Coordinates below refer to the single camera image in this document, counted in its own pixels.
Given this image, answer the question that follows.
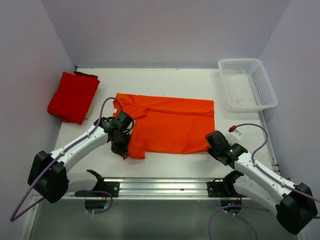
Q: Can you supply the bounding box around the aluminium mounting rail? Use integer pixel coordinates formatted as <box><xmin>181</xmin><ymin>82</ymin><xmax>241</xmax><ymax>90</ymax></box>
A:
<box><xmin>59</xmin><ymin>176</ymin><xmax>296</xmax><ymax>201</ymax></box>

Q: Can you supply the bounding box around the white plastic basket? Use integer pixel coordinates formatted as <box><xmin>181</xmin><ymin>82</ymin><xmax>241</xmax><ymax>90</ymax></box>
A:
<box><xmin>218</xmin><ymin>58</ymin><xmax>278</xmax><ymax>113</ymax></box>

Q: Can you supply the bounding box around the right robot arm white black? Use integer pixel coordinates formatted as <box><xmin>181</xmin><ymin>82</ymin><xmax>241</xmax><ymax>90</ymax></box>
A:
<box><xmin>205</xmin><ymin>130</ymin><xmax>318</xmax><ymax>235</ymax></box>

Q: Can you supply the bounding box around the folded red t shirt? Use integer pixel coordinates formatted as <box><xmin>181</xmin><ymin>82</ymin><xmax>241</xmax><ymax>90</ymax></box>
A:
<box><xmin>47</xmin><ymin>72</ymin><xmax>100</xmax><ymax>125</ymax></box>

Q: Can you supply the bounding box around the orange t shirt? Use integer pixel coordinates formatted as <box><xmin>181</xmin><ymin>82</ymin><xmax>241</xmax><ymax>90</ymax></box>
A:
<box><xmin>113</xmin><ymin>93</ymin><xmax>215</xmax><ymax>159</ymax></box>

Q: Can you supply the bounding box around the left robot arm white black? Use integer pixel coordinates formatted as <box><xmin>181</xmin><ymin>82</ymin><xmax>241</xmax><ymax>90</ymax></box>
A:
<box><xmin>27</xmin><ymin>111</ymin><xmax>134</xmax><ymax>203</ymax></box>

